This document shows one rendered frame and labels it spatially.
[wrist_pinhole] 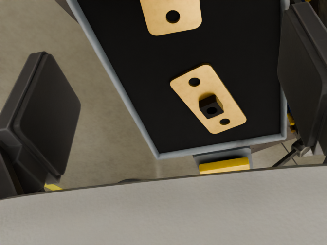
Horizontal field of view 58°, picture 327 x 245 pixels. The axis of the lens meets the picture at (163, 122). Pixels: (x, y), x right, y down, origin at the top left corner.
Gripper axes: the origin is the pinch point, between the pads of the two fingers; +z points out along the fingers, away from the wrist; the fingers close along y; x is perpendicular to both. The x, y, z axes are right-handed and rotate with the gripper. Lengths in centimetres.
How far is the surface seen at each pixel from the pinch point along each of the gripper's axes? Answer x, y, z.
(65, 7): -22, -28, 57
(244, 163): -23.7, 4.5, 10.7
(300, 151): -35.1, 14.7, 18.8
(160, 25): -3.8, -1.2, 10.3
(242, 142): -18.7, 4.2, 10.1
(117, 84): -8.2, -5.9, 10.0
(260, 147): -87, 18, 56
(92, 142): -156, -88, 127
